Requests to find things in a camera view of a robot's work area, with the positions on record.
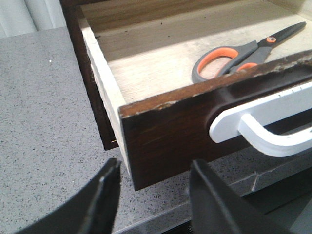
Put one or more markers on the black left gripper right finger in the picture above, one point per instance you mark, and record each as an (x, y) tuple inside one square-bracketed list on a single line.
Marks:
[(217, 209)]

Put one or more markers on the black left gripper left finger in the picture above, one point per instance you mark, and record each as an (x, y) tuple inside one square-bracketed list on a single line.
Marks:
[(91, 211)]

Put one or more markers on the white drawer handle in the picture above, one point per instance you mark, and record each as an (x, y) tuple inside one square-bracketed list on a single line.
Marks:
[(250, 119)]

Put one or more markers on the grey orange scissors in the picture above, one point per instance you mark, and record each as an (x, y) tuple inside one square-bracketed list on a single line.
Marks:
[(245, 56)]

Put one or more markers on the dark wooden drawer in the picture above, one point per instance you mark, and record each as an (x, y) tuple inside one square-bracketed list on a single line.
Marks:
[(142, 53)]

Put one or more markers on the dark wooden drawer cabinet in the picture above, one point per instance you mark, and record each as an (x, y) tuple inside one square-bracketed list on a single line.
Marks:
[(70, 11)]

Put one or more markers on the white curtain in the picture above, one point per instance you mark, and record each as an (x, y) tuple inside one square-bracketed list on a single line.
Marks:
[(18, 17)]

